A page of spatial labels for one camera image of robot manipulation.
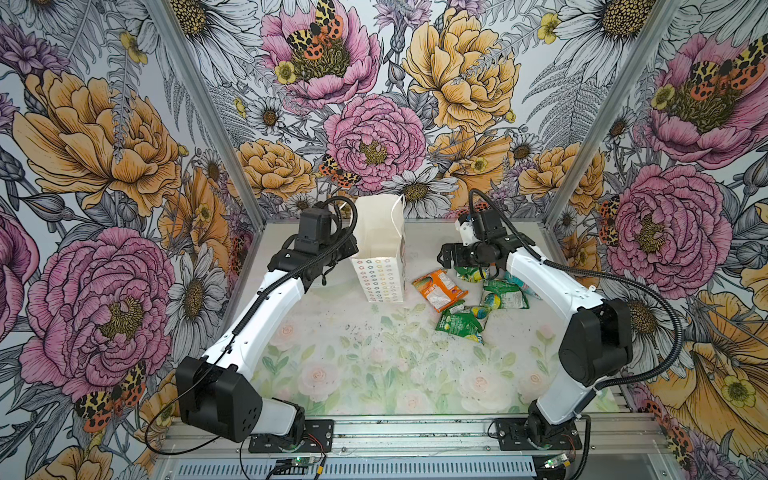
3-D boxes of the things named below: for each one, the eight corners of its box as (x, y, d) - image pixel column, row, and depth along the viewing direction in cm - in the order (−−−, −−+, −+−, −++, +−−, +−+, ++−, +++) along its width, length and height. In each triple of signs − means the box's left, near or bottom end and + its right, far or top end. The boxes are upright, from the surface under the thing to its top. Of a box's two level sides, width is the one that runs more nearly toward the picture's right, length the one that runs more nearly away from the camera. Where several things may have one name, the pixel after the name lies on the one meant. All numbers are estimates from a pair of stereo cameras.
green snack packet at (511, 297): (488, 308, 97) (491, 301, 94) (483, 287, 102) (486, 280, 99) (523, 308, 97) (528, 302, 94) (517, 287, 102) (521, 280, 99)
